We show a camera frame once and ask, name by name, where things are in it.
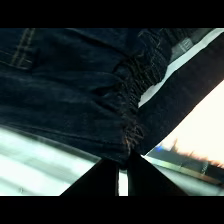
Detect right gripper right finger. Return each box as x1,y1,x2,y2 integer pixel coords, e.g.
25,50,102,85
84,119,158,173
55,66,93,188
126,150,189,197

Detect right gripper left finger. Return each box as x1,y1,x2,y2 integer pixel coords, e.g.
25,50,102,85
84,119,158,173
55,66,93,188
60,158,120,197

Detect dark blue jeans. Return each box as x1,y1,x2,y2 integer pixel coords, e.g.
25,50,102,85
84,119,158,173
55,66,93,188
0,27,224,168

